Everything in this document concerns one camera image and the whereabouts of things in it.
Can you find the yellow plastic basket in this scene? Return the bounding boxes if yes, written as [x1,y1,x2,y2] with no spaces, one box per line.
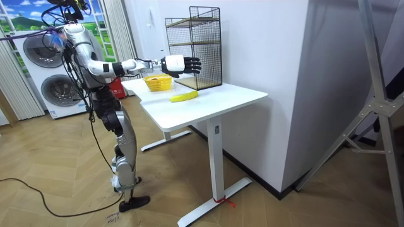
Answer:
[143,74,174,93]

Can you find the landscape window wall poster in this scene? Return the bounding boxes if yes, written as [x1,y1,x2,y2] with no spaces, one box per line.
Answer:
[0,0,116,76]

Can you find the white washing machine tower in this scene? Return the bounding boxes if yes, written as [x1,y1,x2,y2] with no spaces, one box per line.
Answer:
[12,30,105,120]

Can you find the black floor cable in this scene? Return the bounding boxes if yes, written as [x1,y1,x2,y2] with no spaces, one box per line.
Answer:
[0,113,124,218]

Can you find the red box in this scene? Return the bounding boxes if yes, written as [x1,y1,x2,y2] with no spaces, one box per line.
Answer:
[107,77,127,100]

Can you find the red ribbon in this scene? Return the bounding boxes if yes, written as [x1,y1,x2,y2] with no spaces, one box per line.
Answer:
[213,195,236,209]

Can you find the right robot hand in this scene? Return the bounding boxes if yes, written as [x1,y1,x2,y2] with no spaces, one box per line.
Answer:
[160,55,203,79]

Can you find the cable bundle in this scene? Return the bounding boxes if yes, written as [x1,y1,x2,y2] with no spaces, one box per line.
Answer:
[0,26,69,52]

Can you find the yellow banana soft toy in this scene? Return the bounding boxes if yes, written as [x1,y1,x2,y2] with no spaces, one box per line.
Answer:
[169,90,199,103]

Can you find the white desk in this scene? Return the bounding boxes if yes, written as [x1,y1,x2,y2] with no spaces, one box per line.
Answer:
[121,75,269,227]

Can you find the black wire shelf rack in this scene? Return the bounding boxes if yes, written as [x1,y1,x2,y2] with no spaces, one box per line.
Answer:
[164,6,223,91]

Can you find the robot body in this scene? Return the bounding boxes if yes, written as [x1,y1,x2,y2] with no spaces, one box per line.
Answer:
[40,0,110,93]

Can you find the robot legs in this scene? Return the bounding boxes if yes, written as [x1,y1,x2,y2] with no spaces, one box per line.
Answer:
[90,87,152,214]

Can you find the beige pleated curtain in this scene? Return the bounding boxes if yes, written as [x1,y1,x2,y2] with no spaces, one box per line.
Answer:
[101,0,139,97]
[0,28,46,122]

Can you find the silver metal stand frame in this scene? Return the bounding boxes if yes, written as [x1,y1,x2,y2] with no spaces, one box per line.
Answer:
[294,0,404,227]

